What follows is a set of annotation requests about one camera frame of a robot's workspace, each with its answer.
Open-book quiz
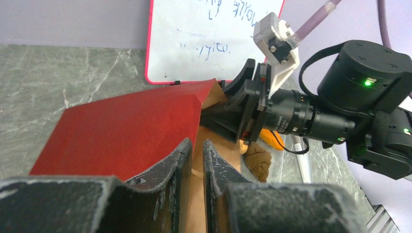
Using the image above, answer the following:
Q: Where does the red brown paper bag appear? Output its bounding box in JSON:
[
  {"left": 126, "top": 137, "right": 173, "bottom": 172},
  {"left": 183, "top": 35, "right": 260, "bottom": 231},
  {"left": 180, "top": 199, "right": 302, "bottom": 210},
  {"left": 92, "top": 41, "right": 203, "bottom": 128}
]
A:
[{"left": 30, "top": 80, "right": 241, "bottom": 233}]

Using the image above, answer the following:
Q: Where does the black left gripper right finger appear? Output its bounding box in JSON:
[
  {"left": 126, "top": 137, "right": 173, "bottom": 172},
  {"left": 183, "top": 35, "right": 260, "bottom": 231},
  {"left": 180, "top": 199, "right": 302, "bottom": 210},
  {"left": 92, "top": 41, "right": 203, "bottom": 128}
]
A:
[{"left": 203, "top": 140, "right": 364, "bottom": 233}]

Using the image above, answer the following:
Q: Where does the clear plastic tray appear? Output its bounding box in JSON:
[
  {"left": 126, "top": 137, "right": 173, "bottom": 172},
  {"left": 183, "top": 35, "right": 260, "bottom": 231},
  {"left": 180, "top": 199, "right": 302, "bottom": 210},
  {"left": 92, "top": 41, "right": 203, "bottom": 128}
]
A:
[{"left": 267, "top": 147, "right": 286, "bottom": 183}]

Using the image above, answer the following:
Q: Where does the dark brown fake bread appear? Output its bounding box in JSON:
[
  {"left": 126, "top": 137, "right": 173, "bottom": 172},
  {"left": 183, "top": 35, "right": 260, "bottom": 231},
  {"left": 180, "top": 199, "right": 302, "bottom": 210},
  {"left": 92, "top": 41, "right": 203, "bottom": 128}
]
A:
[{"left": 243, "top": 142, "right": 272, "bottom": 183}]

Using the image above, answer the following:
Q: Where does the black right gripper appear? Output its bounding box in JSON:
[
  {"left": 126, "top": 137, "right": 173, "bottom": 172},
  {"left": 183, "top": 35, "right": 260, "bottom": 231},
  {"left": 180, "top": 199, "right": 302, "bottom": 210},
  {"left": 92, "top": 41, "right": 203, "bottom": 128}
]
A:
[{"left": 223, "top": 40, "right": 412, "bottom": 180}]

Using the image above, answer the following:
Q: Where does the orange fake bread loaf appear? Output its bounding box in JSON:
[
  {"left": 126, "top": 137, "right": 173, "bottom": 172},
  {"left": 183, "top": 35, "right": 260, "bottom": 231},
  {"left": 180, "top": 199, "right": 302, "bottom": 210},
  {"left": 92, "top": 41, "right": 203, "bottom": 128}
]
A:
[{"left": 259, "top": 129, "right": 285, "bottom": 150}]

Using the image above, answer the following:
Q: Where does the pink framed whiteboard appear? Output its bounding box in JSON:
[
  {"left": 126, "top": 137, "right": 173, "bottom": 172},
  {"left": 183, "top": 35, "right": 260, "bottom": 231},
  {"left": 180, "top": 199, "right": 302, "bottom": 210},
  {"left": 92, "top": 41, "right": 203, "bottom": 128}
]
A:
[{"left": 145, "top": 0, "right": 284, "bottom": 84}]

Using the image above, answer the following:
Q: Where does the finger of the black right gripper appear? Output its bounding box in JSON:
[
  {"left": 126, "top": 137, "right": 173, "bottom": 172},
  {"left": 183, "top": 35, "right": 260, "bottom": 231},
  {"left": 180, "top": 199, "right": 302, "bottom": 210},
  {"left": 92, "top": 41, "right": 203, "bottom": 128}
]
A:
[{"left": 200, "top": 97, "right": 248, "bottom": 143}]

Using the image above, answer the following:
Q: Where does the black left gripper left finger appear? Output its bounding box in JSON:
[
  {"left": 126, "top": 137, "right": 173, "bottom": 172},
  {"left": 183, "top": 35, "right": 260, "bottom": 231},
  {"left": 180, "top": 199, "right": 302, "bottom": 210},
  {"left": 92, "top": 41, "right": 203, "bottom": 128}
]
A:
[{"left": 0, "top": 138, "right": 193, "bottom": 233}]

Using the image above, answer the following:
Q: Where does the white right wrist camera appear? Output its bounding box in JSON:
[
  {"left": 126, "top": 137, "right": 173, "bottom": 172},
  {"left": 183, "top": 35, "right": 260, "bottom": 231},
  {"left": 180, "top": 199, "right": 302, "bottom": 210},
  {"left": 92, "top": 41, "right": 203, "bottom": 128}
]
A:
[{"left": 253, "top": 12, "right": 300, "bottom": 97}]

